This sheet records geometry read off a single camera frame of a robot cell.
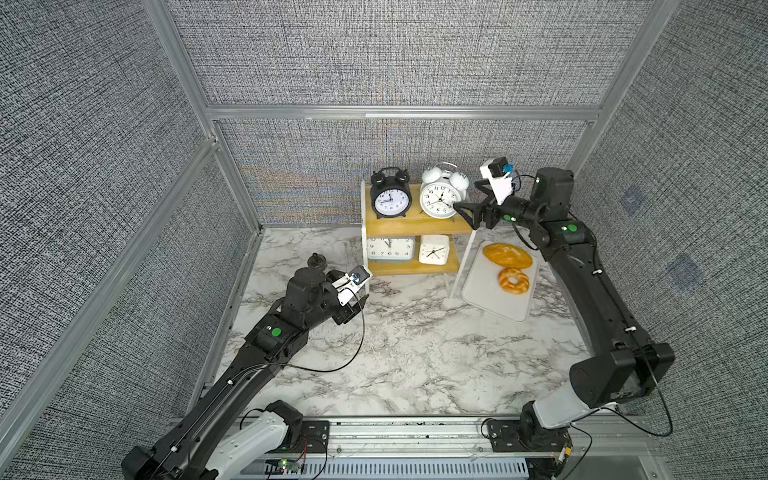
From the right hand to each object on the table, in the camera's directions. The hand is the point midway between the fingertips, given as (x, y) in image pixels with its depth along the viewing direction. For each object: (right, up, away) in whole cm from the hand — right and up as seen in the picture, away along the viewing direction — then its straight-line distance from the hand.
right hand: (472, 183), depth 70 cm
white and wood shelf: (-12, -9, +8) cm, 17 cm away
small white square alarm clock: (-6, -15, +16) cm, 23 cm away
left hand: (-26, -23, +2) cm, 35 cm away
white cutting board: (+13, -27, +32) cm, 44 cm away
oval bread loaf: (+22, -17, +33) cm, 43 cm away
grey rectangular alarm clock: (-17, -15, +18) cm, 29 cm away
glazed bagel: (+25, -28, +30) cm, 48 cm away
